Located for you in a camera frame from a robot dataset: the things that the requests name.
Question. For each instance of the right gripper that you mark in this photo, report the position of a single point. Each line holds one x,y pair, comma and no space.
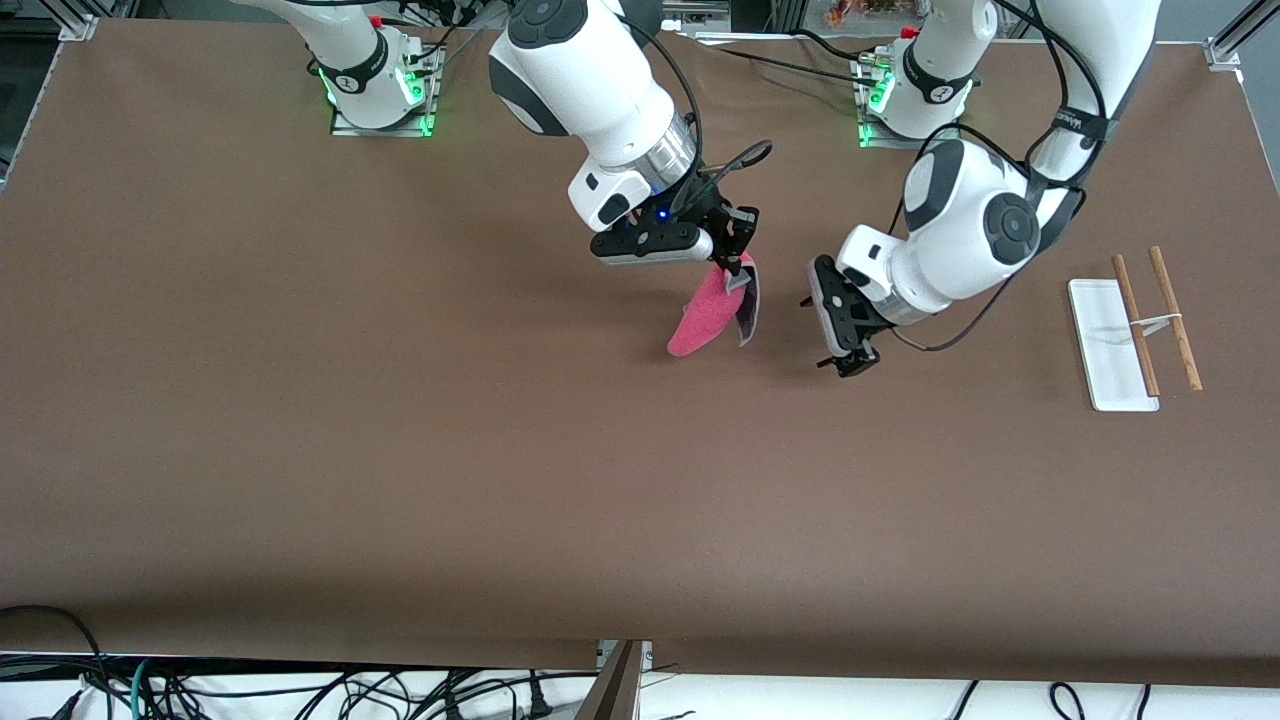
718,214

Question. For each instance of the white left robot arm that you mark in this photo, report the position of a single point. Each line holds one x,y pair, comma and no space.
960,210

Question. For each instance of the grey box with white sockets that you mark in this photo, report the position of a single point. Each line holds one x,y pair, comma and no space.
700,12

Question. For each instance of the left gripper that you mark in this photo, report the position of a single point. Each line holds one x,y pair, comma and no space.
868,322

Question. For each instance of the aluminium corner bracket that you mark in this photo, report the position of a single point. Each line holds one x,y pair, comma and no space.
1225,52
78,27

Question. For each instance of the orange red background objects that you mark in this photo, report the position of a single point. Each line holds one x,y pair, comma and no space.
860,10

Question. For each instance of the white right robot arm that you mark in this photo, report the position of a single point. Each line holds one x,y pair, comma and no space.
580,80

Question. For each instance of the small metal bracket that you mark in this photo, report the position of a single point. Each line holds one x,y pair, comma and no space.
645,652

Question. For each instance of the white rack with wooden bars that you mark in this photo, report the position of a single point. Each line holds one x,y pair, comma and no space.
1110,350

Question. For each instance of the brown table cover sheet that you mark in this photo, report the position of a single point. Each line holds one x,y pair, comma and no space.
400,450

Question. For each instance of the pink towel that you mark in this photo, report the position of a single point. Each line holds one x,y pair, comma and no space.
703,320

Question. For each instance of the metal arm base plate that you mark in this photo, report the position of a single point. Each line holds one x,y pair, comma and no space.
425,105
950,143

